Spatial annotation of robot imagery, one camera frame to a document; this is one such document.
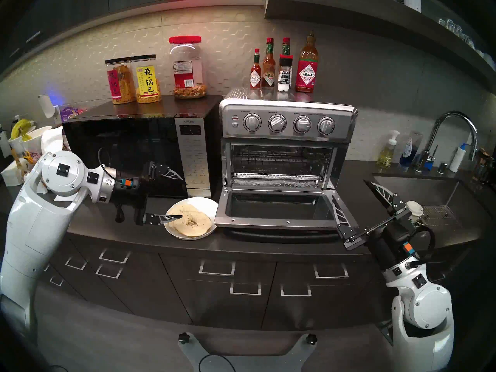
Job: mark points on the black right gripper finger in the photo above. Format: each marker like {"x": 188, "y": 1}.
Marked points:
{"x": 396, "y": 210}
{"x": 352, "y": 238}

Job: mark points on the black microwave oven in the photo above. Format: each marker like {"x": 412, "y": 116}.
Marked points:
{"x": 155, "y": 138}

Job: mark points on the silver oven control knob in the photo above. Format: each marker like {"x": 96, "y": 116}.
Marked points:
{"x": 252, "y": 122}
{"x": 277, "y": 123}
{"x": 326, "y": 126}
{"x": 302, "y": 124}

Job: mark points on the blue dish soap bottle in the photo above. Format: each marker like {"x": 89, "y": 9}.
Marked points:
{"x": 405, "y": 158}

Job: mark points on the stainless steel toaster oven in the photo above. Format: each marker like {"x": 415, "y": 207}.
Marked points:
{"x": 345, "y": 119}

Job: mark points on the dark crusted bagel half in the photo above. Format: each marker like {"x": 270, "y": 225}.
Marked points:
{"x": 199, "y": 227}

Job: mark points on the round white plate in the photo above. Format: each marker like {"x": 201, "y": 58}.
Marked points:
{"x": 207, "y": 206}

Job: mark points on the small chrome sink cap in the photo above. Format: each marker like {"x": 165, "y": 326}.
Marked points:
{"x": 442, "y": 168}

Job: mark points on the glass toaster oven door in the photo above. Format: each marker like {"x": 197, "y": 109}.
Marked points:
{"x": 283, "y": 224}

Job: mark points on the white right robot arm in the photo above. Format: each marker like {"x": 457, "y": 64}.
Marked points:
{"x": 430, "y": 309}

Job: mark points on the small Tabasco sauce bottle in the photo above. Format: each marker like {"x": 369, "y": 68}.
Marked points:
{"x": 255, "y": 79}

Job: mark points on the white crumpled paper bag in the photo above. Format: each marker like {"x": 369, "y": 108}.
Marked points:
{"x": 52, "y": 140}

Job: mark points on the white bottle blue cap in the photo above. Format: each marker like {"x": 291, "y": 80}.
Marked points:
{"x": 457, "y": 160}

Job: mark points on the large Tabasco sriracha bottle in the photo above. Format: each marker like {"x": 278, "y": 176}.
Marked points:
{"x": 307, "y": 76}

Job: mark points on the yellow liquid soap dispenser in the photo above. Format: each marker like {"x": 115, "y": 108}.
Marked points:
{"x": 385, "y": 158}

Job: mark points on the foil covered oven tray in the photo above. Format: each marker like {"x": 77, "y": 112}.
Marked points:
{"x": 277, "y": 183}

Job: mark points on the copper lidded jar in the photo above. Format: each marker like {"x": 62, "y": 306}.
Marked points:
{"x": 480, "y": 166}

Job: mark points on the medium Tabasco sauce bottle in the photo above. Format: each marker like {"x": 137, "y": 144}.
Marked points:
{"x": 269, "y": 77}

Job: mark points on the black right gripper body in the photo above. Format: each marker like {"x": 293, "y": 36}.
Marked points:
{"x": 389, "y": 243}

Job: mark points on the purple snack packet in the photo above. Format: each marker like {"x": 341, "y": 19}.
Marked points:
{"x": 69, "y": 114}

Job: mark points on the white wall dispenser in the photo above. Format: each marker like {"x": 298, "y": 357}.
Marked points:
{"x": 46, "y": 105}

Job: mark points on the yellow banana bunch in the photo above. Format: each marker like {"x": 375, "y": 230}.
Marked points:
{"x": 21, "y": 127}

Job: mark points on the white mug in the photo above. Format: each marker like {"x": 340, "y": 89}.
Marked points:
{"x": 490, "y": 62}
{"x": 481, "y": 54}

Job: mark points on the small blue sponge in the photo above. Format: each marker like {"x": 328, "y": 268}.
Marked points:
{"x": 429, "y": 164}

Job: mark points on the green neck Tabasco bottle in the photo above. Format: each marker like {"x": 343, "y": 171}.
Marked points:
{"x": 286, "y": 47}

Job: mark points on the dark open wall shelf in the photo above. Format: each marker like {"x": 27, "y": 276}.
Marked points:
{"x": 348, "y": 11}

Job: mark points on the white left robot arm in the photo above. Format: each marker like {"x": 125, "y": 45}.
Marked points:
{"x": 62, "y": 169}

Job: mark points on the dark glass french press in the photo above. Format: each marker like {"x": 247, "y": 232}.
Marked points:
{"x": 488, "y": 170}

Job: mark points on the yellow label snack jar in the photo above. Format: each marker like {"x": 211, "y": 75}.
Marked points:
{"x": 147, "y": 80}

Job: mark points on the black base knob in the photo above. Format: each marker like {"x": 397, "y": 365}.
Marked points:
{"x": 311, "y": 339}
{"x": 184, "y": 338}

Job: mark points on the chrome gooseneck faucet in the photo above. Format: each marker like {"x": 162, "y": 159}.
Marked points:
{"x": 422, "y": 162}

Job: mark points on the pale crusted bagel half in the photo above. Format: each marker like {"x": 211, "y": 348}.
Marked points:
{"x": 182, "y": 209}

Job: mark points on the paper coffee cup white lid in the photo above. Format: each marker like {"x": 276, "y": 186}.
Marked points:
{"x": 415, "y": 208}

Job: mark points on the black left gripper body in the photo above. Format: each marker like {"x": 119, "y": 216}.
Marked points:
{"x": 139, "y": 193}

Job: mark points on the stainless steel sink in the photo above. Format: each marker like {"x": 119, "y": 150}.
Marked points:
{"x": 426, "y": 189}

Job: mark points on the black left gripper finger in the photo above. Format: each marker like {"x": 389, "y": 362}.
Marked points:
{"x": 159, "y": 171}
{"x": 151, "y": 219}

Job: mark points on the small white paper bag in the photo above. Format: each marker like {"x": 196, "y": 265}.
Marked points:
{"x": 11, "y": 174}

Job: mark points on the red label snack jar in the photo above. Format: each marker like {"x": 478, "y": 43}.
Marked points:
{"x": 120, "y": 84}

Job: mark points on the clear jar red lid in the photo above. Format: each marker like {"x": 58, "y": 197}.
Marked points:
{"x": 187, "y": 71}

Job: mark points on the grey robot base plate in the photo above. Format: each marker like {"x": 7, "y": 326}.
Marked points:
{"x": 193, "y": 359}

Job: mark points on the dark lower cabinet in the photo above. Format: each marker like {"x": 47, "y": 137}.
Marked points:
{"x": 217, "y": 309}

